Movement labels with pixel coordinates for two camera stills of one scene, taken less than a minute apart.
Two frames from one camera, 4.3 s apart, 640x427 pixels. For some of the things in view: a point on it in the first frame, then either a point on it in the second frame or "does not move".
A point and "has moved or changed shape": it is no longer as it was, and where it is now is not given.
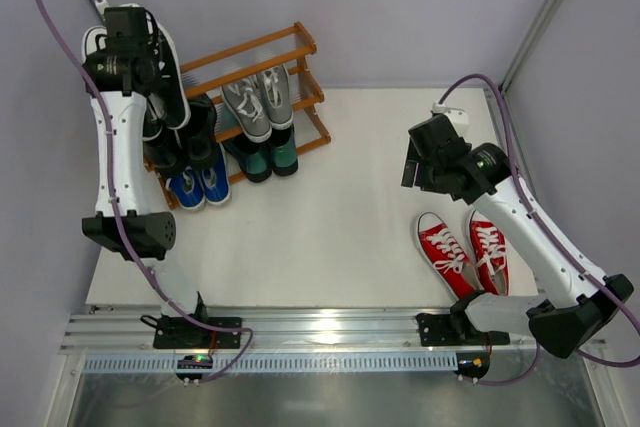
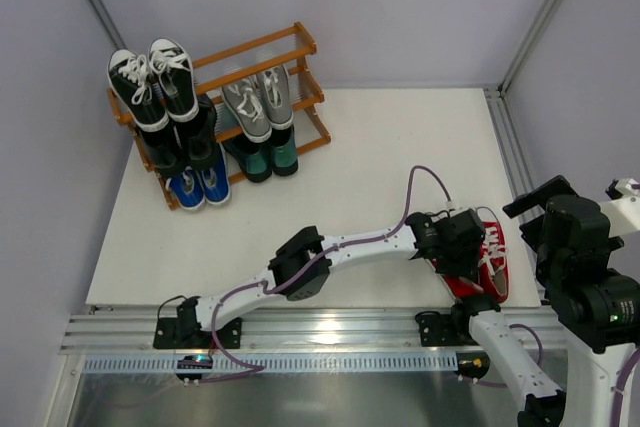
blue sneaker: (187, 188) does not move
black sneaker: (157, 58) has moved or changed shape
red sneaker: (489, 245) does not move
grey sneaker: (247, 103) does not move
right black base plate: (437, 330) does not move
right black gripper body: (411, 167) to (531, 203)
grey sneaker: (276, 88) does not move
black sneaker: (94, 40) has moved or changed shape
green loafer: (254, 158) does not move
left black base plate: (186, 333) does not move
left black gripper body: (163, 148) to (463, 267)
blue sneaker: (215, 180) does not move
